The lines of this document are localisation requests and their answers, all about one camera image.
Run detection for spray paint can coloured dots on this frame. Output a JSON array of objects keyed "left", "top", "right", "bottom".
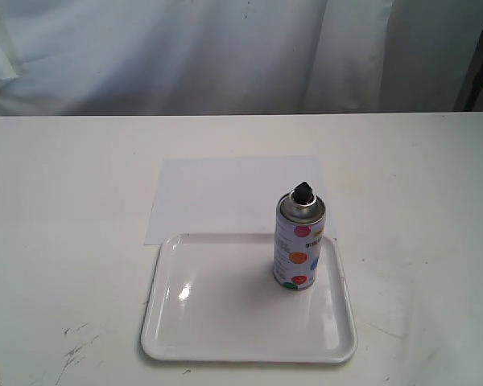
[{"left": 272, "top": 182, "right": 326, "bottom": 291}]

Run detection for white paper sheet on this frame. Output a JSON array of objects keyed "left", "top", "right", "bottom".
[{"left": 144, "top": 155, "right": 328, "bottom": 245}]

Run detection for white plastic tray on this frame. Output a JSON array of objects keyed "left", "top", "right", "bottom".
[{"left": 141, "top": 233, "right": 357, "bottom": 363}]

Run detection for white backdrop curtain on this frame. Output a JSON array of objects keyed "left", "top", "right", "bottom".
[{"left": 0, "top": 1, "right": 483, "bottom": 116}]

